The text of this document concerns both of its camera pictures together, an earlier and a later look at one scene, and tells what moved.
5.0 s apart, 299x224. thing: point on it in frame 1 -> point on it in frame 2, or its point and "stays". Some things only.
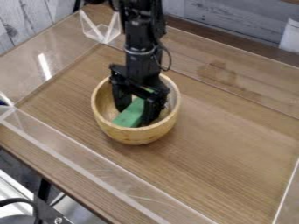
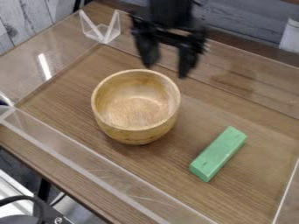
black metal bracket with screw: [47, 214] stays
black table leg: [44, 190] stays
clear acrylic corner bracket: [102, 32] stays
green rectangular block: [130, 116] -> [214, 158]
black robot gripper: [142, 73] -> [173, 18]
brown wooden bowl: [144, 135] stays
